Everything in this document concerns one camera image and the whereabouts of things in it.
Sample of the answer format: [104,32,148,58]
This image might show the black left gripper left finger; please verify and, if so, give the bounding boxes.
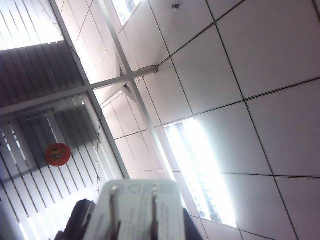
[55,198,97,240]

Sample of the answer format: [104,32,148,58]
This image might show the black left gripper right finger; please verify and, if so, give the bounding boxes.
[181,207,204,240]

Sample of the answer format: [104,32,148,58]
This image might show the white charging base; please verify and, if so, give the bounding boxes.
[87,179,187,240]

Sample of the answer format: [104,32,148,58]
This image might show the long ceiling light panel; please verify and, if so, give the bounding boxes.
[163,116,238,229]

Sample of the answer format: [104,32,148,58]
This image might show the orange round hanging sign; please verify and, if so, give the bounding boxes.
[44,142,73,168]

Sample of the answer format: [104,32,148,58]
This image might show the grey vertical window blinds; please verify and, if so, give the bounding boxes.
[0,0,131,240]

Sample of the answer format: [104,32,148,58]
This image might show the short ceiling light panel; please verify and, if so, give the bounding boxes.
[111,0,144,26]

